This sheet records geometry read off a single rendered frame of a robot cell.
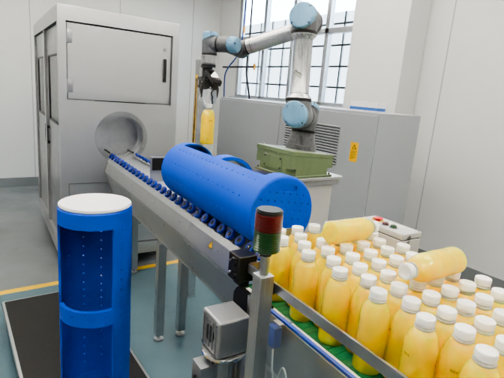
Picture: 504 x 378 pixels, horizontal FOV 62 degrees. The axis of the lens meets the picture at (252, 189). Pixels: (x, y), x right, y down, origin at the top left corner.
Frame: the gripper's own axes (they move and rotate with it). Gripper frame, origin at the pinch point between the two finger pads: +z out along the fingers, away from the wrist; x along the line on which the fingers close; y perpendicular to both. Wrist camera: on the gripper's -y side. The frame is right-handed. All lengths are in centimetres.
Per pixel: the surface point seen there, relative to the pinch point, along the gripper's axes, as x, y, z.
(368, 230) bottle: -1, -111, 30
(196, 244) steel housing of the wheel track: 20, -35, 59
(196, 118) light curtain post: -24, 66, 12
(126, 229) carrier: 50, -34, 49
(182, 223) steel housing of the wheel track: 19, -16, 55
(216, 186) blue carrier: 19, -49, 29
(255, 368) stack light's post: 43, -120, 57
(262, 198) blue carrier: 15, -76, 28
